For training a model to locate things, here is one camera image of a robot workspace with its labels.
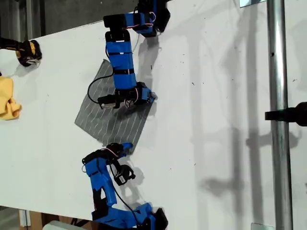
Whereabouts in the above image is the grey striped towel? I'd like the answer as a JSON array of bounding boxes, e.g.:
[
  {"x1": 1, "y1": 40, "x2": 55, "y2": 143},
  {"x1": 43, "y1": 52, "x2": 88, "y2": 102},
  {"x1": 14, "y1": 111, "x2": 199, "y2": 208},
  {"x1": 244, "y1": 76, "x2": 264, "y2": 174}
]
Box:
[{"x1": 74, "y1": 58, "x2": 156, "y2": 154}]

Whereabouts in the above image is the white box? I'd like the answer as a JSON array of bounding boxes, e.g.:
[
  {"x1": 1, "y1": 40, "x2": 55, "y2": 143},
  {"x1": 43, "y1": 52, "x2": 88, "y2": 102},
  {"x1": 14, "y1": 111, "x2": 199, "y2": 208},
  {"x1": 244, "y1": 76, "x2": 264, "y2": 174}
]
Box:
[{"x1": 43, "y1": 220, "x2": 80, "y2": 230}]

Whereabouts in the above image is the brown cardboard box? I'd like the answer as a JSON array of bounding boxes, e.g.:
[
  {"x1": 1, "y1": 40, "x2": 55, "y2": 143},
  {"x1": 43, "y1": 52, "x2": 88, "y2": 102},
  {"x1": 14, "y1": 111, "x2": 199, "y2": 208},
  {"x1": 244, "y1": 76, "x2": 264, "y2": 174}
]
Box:
[{"x1": 30, "y1": 210, "x2": 94, "y2": 230}]

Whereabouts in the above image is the black yellow power tool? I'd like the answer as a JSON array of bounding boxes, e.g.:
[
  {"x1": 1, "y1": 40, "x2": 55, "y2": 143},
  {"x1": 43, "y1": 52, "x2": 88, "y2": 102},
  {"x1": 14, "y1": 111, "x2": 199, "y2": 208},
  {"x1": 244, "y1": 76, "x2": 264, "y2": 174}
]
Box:
[{"x1": 0, "y1": 37, "x2": 43, "y2": 68}]

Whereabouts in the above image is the yellow cloth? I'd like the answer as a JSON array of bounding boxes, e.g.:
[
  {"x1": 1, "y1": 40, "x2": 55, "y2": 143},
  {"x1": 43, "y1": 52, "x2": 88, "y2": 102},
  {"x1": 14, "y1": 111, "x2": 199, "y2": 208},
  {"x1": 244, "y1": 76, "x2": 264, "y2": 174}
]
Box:
[{"x1": 0, "y1": 76, "x2": 23, "y2": 120}]

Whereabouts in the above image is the black clamp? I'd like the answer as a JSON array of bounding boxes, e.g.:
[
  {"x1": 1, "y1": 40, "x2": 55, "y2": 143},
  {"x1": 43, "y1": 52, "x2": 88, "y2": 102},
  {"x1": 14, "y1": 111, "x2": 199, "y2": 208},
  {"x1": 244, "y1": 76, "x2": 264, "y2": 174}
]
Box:
[{"x1": 264, "y1": 102, "x2": 307, "y2": 127}]

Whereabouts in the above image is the black camera stalk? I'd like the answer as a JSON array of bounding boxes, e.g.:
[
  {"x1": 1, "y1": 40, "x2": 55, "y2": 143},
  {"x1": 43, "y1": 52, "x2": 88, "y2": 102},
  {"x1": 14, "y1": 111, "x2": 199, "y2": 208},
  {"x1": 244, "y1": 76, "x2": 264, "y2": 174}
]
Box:
[
  {"x1": 107, "y1": 157, "x2": 122, "y2": 177},
  {"x1": 112, "y1": 92, "x2": 122, "y2": 110}
]

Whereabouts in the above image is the black camera box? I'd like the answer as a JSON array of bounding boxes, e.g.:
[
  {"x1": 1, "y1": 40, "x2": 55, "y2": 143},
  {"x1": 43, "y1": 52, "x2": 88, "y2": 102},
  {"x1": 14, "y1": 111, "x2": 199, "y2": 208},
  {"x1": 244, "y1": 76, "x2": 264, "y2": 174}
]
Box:
[
  {"x1": 112, "y1": 164, "x2": 135, "y2": 186},
  {"x1": 97, "y1": 94, "x2": 119, "y2": 110}
]

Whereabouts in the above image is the black camera cable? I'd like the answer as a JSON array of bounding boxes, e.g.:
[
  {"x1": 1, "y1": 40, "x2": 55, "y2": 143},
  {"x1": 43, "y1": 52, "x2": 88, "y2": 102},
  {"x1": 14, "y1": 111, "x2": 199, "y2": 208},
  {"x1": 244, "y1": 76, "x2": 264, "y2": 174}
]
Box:
[
  {"x1": 87, "y1": 73, "x2": 115, "y2": 104},
  {"x1": 111, "y1": 182, "x2": 139, "y2": 226}
]

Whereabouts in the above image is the steel post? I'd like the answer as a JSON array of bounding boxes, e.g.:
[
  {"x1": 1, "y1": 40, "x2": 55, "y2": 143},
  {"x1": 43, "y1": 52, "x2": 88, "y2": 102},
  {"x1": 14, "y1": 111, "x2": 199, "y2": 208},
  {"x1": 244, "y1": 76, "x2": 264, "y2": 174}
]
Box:
[{"x1": 266, "y1": 0, "x2": 294, "y2": 230}]

